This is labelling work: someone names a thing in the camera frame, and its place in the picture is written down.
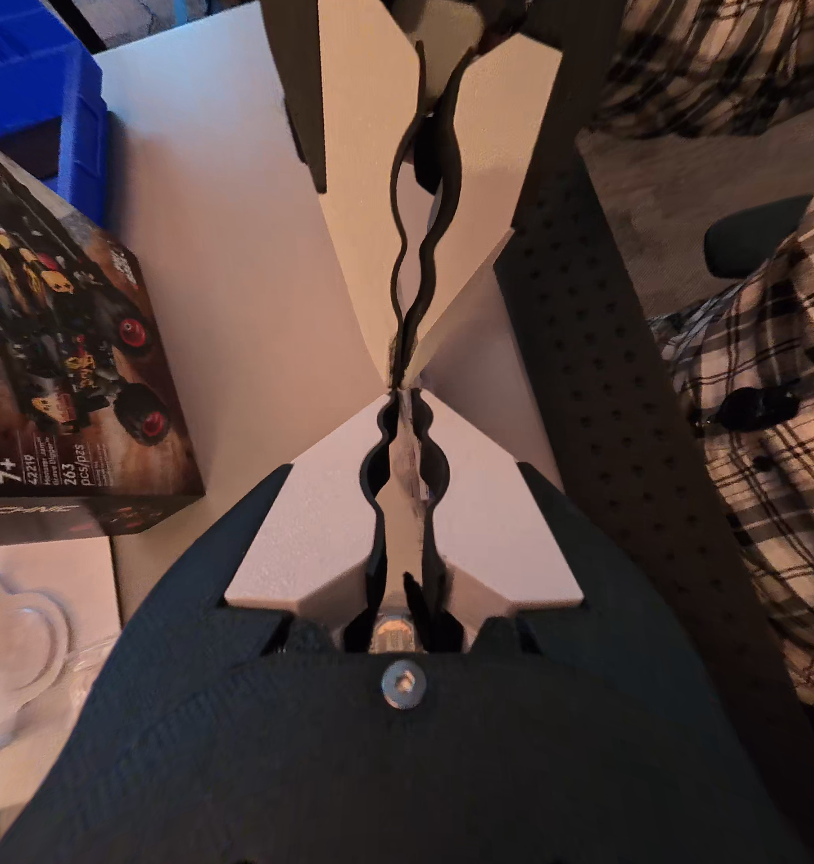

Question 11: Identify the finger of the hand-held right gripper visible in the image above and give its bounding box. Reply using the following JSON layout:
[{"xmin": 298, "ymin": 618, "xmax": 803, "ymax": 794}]
[
  {"xmin": 400, "ymin": 32, "xmax": 563, "ymax": 390},
  {"xmin": 318, "ymin": 0, "xmax": 426, "ymax": 390}
]

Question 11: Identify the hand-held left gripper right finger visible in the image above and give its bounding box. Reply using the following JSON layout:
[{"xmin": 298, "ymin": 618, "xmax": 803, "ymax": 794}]
[{"xmin": 403, "ymin": 388, "xmax": 585, "ymax": 652}]

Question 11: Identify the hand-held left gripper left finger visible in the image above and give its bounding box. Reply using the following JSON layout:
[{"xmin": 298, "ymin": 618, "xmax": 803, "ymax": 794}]
[{"xmin": 225, "ymin": 390, "xmax": 400, "ymax": 652}]

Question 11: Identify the person's black shoe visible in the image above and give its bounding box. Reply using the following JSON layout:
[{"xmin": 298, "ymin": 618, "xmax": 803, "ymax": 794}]
[{"xmin": 703, "ymin": 196, "xmax": 814, "ymax": 279}]

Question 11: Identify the clear bag of small pins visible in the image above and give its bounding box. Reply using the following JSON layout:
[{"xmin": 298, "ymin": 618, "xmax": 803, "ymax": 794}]
[{"xmin": 370, "ymin": 385, "xmax": 431, "ymax": 654}]

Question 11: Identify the dark toy truck box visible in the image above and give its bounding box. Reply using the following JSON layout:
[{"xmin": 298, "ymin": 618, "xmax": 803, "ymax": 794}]
[{"xmin": 0, "ymin": 134, "xmax": 207, "ymax": 539}]

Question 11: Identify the white sign stand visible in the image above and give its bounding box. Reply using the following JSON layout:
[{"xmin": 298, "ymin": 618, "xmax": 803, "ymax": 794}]
[{"xmin": 0, "ymin": 536, "xmax": 122, "ymax": 821}]

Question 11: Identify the blue storage bin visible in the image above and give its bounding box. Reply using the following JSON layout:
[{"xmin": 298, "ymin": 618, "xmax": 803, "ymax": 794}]
[{"xmin": 0, "ymin": 0, "xmax": 109, "ymax": 229}]

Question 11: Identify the person's plaid clothing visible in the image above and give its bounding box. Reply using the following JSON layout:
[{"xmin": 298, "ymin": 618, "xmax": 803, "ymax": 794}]
[{"xmin": 650, "ymin": 162, "xmax": 814, "ymax": 710}]

